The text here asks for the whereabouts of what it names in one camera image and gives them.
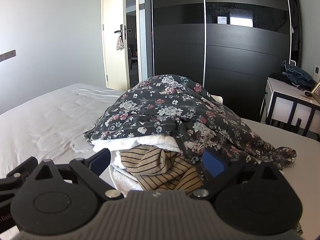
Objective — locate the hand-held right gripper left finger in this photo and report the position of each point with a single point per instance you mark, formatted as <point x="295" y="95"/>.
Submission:
<point x="101" y="160"/>

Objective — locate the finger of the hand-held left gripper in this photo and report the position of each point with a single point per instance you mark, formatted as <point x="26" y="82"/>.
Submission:
<point x="15" y="170"/>

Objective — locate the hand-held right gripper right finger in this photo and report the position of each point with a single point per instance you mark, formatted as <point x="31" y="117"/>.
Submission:
<point x="212" y="166"/>

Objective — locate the dark floral pants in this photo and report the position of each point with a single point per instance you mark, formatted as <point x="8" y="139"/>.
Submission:
<point x="162" y="100"/>

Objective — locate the dark hanging clothes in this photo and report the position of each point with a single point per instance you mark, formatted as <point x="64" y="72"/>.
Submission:
<point x="295" y="22"/>

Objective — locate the light grey garment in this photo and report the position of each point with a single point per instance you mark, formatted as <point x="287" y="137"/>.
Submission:
<point x="125" y="182"/>

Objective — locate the white garment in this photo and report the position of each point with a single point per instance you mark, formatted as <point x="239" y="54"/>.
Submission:
<point x="140" y="142"/>

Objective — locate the beige striped garment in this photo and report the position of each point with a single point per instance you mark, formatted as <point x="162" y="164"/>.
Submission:
<point x="160" y="172"/>

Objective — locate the bed with white sheet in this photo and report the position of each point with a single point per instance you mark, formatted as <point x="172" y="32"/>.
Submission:
<point x="50" y="120"/>

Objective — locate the white black-framed nightstand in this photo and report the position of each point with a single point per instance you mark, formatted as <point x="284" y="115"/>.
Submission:
<point x="282" y="107"/>

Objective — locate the white door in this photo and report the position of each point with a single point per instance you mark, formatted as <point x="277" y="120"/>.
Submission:
<point x="112" y="62"/>

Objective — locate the dark chair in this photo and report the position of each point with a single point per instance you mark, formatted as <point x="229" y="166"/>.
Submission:
<point x="131" y="52"/>

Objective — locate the small black object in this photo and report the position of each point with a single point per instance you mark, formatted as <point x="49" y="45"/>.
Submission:
<point x="308" y="94"/>

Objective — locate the black sliding wardrobe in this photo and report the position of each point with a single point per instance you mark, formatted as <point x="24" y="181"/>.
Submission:
<point x="180" y="50"/>

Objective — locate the blue jeans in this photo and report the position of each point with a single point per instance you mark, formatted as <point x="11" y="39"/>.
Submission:
<point x="298" y="76"/>

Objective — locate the grey wall switch panel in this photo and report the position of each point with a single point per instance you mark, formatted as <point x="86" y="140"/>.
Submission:
<point x="10" y="54"/>

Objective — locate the picture frame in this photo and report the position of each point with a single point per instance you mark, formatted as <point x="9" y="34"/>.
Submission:
<point x="317" y="88"/>

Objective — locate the white wall switch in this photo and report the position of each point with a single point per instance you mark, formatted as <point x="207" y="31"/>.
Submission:
<point x="317" y="70"/>

